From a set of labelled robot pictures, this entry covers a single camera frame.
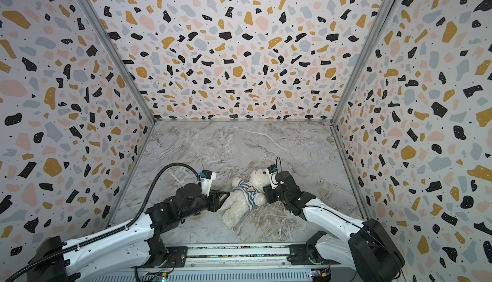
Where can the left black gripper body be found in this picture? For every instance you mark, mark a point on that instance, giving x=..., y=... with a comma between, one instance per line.
x=213, y=203

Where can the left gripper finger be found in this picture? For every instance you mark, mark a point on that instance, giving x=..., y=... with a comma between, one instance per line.
x=218, y=203
x=218, y=194

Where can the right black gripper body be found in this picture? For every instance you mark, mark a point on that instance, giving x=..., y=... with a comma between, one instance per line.
x=275, y=193

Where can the blue white striped knit sweater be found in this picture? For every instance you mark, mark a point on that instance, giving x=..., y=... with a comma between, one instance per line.
x=250, y=193

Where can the white fluffy teddy bear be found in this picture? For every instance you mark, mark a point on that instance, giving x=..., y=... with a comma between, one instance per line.
x=236, y=207

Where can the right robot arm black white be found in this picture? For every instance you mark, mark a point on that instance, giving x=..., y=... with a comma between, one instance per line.
x=362, y=245

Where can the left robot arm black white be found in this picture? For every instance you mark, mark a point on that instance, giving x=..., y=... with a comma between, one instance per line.
x=126, y=245

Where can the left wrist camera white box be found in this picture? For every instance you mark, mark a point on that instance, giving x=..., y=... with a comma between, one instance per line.
x=207, y=177

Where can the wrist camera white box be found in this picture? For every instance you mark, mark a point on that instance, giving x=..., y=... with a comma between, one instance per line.
x=272, y=170
x=207, y=177

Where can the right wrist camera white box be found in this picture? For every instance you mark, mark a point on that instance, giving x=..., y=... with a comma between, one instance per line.
x=272, y=170

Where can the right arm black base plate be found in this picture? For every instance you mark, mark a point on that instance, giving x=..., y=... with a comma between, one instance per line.
x=303, y=254

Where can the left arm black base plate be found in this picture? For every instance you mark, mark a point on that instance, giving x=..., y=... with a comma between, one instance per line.
x=169, y=256

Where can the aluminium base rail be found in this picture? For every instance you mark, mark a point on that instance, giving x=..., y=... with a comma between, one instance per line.
x=234, y=262

